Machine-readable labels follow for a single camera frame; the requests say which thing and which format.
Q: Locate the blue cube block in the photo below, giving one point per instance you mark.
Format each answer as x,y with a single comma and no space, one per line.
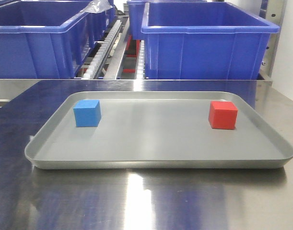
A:
87,113

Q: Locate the white roller conveyor rail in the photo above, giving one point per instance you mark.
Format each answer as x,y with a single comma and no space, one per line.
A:
96,65
140,63

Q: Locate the blue bin front right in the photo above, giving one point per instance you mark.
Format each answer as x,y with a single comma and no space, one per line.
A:
235,54

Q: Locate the blue bin rear right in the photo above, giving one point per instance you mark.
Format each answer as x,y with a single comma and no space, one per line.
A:
135,16

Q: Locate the blue bin rear left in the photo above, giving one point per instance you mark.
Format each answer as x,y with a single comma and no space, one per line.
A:
102,20

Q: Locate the white roller conveyor rail left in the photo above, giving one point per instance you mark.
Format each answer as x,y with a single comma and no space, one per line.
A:
96,65

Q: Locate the clear plastic bag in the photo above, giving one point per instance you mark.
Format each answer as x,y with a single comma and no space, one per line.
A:
97,6

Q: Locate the blue bin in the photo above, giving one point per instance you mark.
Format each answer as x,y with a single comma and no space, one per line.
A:
235,54
47,39
102,20
135,16

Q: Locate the grey plastic tray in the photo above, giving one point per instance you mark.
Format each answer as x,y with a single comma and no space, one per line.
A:
157,130

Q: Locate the white roller conveyor rail right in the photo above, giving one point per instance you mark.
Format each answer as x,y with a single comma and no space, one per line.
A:
140,63

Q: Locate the red bracket under shelf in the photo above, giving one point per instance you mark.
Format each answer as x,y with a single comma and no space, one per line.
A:
130,56

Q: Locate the metal shelf upright post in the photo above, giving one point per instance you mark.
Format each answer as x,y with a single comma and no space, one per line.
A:
273,11

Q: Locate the blue bin front left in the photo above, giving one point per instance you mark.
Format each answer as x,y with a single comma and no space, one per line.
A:
47,39

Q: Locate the red cube block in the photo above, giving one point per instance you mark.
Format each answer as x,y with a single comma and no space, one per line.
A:
222,115

